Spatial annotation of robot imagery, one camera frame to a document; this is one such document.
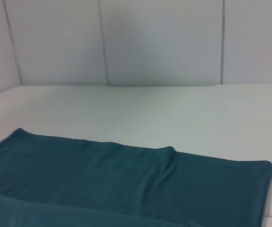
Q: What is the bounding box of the teal T-shirt with FREE print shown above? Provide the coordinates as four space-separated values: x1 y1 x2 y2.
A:
0 127 272 227

